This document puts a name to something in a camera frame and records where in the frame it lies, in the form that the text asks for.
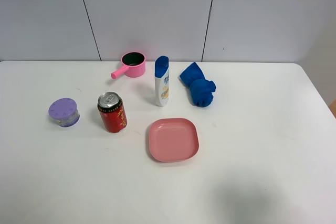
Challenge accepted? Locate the red drink can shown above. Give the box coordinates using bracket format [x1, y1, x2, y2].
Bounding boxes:
[97, 92, 127, 133]

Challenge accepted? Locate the white blue shampoo bottle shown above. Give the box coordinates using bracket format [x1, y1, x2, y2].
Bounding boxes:
[154, 56, 169, 107]

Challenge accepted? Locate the blue rolled towel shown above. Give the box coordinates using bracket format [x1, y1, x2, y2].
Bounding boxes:
[180, 62, 216, 108]

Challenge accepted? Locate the pink square plate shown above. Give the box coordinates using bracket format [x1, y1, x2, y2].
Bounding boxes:
[148, 118, 199, 163]

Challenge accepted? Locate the pink toy saucepan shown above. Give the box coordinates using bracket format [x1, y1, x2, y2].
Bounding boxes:
[111, 52, 146, 79]

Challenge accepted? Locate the purple lidded round container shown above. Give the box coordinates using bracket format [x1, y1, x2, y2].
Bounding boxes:
[48, 98, 80, 127]

